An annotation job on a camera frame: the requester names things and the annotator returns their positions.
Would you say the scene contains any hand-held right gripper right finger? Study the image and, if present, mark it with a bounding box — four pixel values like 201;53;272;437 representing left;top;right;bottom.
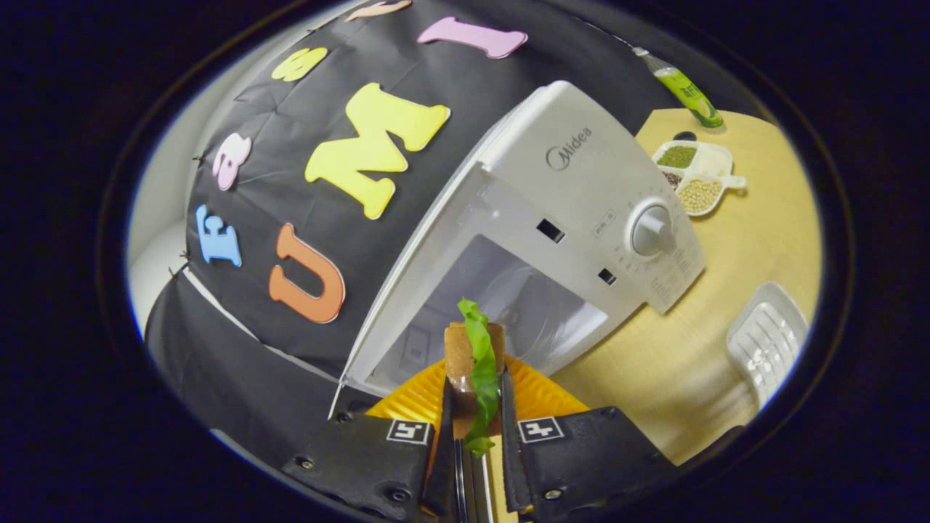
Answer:
500;356;680;523

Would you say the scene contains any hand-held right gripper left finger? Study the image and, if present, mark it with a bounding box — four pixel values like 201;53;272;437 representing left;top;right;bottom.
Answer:
282;360;458;523

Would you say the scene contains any bread and lettuce sandwich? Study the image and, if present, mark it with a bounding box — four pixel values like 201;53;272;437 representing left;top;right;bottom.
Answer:
443;298;507;458

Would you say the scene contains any white microwave oven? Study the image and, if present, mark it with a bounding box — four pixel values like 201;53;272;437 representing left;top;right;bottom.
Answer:
331;80;707;420

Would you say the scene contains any white divided dish of beans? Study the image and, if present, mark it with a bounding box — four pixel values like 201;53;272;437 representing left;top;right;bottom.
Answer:
650;139;748;217

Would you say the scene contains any green drink bottle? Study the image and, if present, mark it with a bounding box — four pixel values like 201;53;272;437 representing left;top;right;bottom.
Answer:
631;46;725;129

